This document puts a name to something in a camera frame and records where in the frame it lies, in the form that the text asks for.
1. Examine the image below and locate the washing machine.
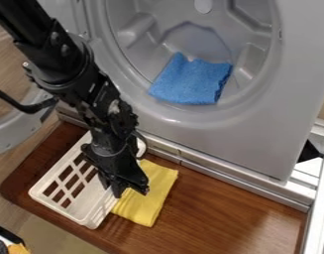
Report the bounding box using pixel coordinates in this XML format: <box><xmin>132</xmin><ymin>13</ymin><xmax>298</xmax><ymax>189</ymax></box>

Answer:
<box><xmin>0</xmin><ymin>0</ymin><xmax>324</xmax><ymax>212</ymax></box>

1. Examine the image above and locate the yellow cloth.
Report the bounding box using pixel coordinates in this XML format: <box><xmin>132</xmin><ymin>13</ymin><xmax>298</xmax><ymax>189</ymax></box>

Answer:
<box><xmin>109</xmin><ymin>158</ymin><xmax>180</xmax><ymax>228</ymax></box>

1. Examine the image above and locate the blue cloth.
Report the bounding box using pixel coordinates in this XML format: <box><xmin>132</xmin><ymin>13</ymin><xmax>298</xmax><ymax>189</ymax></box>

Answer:
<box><xmin>147</xmin><ymin>52</ymin><xmax>235</xmax><ymax>106</ymax></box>

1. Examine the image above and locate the white plastic basket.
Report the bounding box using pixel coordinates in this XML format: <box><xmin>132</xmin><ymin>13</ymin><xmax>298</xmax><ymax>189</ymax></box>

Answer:
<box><xmin>28</xmin><ymin>130</ymin><xmax>149</xmax><ymax>230</ymax></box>

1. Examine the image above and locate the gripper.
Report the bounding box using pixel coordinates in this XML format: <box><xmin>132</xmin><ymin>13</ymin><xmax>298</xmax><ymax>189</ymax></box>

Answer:
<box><xmin>79</xmin><ymin>128</ymin><xmax>152</xmax><ymax>199</ymax></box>

